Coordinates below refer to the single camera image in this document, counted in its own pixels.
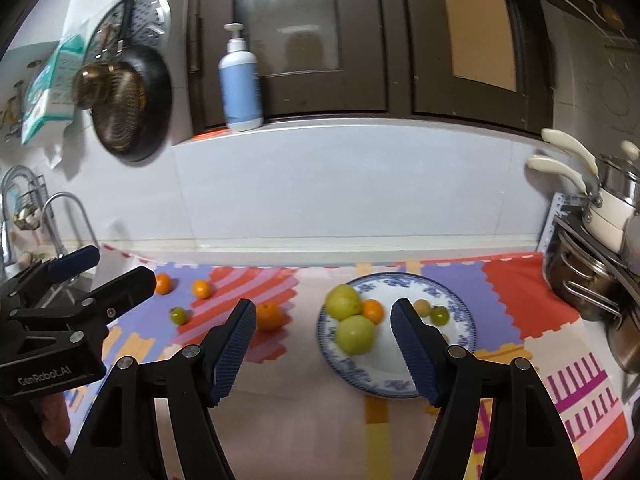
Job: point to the golden metal colander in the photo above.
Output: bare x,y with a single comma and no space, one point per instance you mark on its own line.
120,110

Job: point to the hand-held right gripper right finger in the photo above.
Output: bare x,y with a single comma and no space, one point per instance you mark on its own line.
417,355

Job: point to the white plastic bag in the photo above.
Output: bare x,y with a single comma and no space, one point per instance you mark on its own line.
57,152

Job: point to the brass strainer ladle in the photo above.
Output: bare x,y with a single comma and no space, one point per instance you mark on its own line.
92,85

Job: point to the person's left hand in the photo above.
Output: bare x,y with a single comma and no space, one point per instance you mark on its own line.
55,412

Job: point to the metal spatula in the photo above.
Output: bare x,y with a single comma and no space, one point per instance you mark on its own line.
634,240

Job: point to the chrome pull-down faucet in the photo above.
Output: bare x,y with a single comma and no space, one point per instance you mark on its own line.
5,225

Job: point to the blue white pump bottle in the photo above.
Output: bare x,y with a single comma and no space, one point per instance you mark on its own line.
241,90

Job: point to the red sill strip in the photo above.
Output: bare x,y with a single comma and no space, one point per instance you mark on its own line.
210,134

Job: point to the dark brown window frame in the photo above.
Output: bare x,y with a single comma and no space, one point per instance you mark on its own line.
400,60

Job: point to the steel lidded pot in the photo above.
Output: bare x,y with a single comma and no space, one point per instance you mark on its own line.
620,175

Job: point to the small orange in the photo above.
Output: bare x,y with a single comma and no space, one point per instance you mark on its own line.
201,289
271,317
373,311
164,284

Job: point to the round perforated metal steamer tray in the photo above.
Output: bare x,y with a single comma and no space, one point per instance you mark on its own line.
145,10

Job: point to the chrome gooseneck faucet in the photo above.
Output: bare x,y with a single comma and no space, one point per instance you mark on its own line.
90,230

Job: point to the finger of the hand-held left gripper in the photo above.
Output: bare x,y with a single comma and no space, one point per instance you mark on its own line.
125,285
75,260

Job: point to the black frying pan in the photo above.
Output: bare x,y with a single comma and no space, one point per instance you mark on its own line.
159,85

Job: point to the blue rimmed white plate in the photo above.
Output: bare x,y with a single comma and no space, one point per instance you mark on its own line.
380,367

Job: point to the stainless steel pot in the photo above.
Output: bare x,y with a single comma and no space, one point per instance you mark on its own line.
575,270
625,340

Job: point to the teal white cardboard box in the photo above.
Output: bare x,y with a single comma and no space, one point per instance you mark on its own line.
50,90

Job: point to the colourful patterned mat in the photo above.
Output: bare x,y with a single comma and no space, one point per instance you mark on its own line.
310,410

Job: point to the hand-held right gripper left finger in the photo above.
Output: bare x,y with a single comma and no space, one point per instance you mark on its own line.
232,350

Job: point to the large green apple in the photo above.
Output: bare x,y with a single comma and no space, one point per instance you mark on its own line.
343,301
355,336

